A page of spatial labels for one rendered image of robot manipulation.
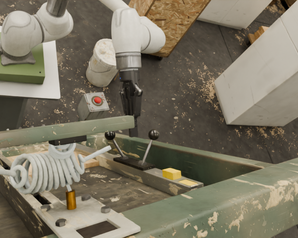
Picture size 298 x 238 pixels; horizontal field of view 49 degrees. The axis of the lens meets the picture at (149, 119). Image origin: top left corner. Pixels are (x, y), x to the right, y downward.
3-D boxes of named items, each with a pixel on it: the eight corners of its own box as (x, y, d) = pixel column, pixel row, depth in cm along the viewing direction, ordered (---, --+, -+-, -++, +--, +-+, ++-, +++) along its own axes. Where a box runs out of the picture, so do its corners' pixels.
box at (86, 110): (94, 107, 199) (103, 91, 186) (99, 124, 195) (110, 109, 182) (75, 109, 193) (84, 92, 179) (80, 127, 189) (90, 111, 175)
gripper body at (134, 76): (144, 68, 114) (146, 95, 115) (131, 70, 121) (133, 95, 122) (125, 69, 110) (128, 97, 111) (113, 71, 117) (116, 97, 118)
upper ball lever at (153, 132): (142, 168, 109) (156, 131, 111) (148, 170, 105) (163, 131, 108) (133, 164, 107) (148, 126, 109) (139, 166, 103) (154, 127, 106)
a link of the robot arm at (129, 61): (132, 55, 121) (133, 71, 122) (110, 55, 116) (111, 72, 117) (145, 52, 113) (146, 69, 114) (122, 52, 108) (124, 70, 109)
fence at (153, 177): (73, 149, 165) (73, 141, 165) (204, 197, 86) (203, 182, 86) (64, 151, 163) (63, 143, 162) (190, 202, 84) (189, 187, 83)
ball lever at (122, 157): (127, 157, 119) (109, 126, 114) (132, 158, 116) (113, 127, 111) (119, 163, 117) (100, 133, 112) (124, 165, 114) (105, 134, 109)
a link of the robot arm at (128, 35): (132, 51, 107) (152, 53, 119) (129, 2, 106) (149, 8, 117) (106, 54, 113) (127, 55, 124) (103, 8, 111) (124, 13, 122)
